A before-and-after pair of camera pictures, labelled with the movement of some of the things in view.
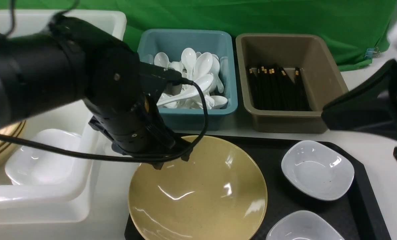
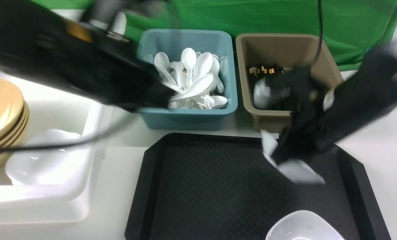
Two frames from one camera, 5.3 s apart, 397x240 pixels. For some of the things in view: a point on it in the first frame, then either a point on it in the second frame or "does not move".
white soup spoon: [204, 81] does not move
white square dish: [303, 225] does not move
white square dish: [316, 171] -> [267, 92]
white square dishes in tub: [29, 165] does not move
